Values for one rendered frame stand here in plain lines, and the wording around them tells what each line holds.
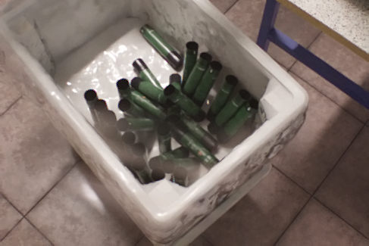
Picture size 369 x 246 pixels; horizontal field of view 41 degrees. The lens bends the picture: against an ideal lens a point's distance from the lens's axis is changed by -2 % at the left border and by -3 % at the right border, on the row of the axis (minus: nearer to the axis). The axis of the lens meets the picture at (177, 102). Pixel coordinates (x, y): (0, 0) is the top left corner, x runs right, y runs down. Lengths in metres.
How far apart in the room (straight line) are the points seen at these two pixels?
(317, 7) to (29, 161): 1.11
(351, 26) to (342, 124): 0.78
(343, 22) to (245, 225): 0.81
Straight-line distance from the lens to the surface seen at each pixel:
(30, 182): 1.76
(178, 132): 1.22
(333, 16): 1.10
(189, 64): 1.22
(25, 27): 1.19
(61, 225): 1.69
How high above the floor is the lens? 1.61
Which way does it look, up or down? 65 degrees down
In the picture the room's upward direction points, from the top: 1 degrees counter-clockwise
